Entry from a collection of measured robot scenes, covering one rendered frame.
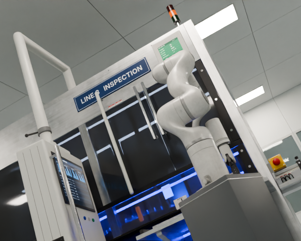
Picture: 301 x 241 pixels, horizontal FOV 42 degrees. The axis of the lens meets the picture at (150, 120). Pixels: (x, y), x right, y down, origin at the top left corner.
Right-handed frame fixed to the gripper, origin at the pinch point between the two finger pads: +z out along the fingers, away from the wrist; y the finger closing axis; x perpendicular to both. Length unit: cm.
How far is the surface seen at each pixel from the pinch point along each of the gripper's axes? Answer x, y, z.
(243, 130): 12.5, -17.9, -24.0
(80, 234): -78, 35, 3
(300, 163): 31.6, -27.8, 5.3
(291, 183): 22.1, -18.0, 14.4
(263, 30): 80, -242, -194
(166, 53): -9, -17, -95
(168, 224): -38.1, 22.2, 13.8
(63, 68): -94, -40, -146
